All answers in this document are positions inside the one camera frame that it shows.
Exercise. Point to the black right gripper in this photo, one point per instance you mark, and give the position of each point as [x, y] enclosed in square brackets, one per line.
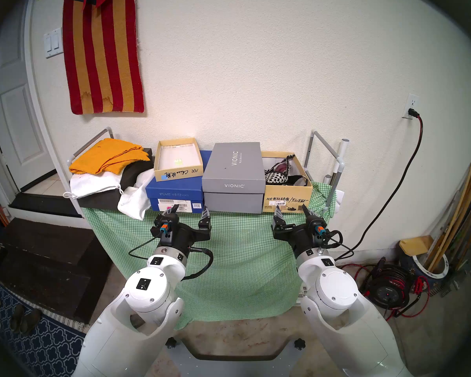
[298, 236]

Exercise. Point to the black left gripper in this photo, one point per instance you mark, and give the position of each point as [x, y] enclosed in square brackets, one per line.
[182, 238]

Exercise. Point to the tan shoe box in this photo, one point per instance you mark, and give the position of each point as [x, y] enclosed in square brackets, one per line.
[286, 199]

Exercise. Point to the houndstooth slingback heel shoe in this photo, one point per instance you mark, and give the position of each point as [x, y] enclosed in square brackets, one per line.
[298, 180]
[276, 178]

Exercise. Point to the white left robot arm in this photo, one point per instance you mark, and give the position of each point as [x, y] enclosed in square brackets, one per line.
[149, 290]

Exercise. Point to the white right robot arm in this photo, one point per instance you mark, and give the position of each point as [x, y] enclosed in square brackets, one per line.
[337, 293]

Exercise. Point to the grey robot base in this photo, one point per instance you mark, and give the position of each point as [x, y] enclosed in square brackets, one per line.
[235, 364]

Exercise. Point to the blue Stuart Weitzman shoe box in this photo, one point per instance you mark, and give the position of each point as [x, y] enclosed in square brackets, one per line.
[172, 191]

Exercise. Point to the small tan open box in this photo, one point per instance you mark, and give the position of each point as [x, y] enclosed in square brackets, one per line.
[178, 158]

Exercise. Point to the grey Vionic shoe box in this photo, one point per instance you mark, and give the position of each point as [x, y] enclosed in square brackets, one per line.
[231, 164]

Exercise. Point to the black flat box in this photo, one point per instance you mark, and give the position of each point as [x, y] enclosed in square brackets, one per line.
[98, 201]

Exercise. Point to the white cloth dust bag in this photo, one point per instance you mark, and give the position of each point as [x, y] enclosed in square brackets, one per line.
[133, 201]

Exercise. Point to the green checked tablecloth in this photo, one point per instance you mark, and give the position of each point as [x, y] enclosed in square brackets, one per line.
[239, 258]

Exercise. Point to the white device under table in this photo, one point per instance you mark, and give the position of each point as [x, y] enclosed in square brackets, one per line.
[304, 291]

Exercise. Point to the orange folded cloth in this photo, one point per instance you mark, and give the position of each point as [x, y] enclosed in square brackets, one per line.
[106, 154]

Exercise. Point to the black base knob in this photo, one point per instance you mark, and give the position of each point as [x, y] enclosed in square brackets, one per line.
[299, 344]
[170, 343]

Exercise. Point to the dark brown floor mat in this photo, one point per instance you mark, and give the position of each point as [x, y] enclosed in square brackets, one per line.
[47, 262]

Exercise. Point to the blue white bucket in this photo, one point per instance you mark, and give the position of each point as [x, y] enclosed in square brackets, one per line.
[435, 276]

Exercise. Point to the bundle of wooden sticks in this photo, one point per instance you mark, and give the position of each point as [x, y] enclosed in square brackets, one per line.
[467, 207]

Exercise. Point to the dark slipper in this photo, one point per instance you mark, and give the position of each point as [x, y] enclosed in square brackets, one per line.
[31, 321]
[16, 317]

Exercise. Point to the blue patterned rug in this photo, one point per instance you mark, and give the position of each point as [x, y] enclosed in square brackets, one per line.
[47, 348]

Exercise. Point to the white panel door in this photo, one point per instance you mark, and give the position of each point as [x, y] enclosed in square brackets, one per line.
[15, 105]

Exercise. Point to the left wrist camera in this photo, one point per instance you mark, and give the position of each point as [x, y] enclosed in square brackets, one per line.
[167, 227]

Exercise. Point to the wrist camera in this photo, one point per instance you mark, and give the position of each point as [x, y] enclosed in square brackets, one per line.
[167, 227]
[320, 227]

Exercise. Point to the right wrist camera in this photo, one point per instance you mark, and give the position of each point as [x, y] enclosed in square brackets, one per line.
[320, 227]

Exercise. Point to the white wall outlet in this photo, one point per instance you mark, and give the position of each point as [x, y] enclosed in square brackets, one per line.
[411, 103]

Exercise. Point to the red yellow striped wall hanging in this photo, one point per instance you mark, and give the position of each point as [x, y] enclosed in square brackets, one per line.
[102, 54]

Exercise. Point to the white light switch plate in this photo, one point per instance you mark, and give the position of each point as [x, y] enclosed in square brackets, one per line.
[53, 42]

